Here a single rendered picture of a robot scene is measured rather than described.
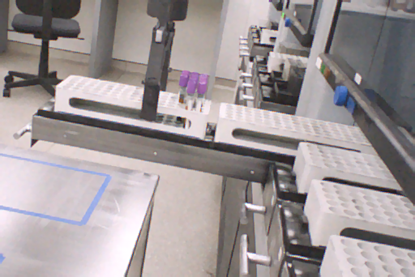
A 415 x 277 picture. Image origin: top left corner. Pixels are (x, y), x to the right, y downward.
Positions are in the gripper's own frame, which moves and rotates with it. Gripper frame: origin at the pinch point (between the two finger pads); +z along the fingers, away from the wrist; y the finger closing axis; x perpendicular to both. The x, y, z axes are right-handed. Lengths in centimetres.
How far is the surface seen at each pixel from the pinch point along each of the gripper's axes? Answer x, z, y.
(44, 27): -103, 32, -220
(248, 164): 19.9, 6.7, 6.9
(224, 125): 14.4, 0.6, 5.1
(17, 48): -176, 81, -350
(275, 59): 29, 0, -66
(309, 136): 29.7, -0.1, 5.2
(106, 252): 2.6, 3.8, 47.0
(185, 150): 7.9, 6.3, 6.9
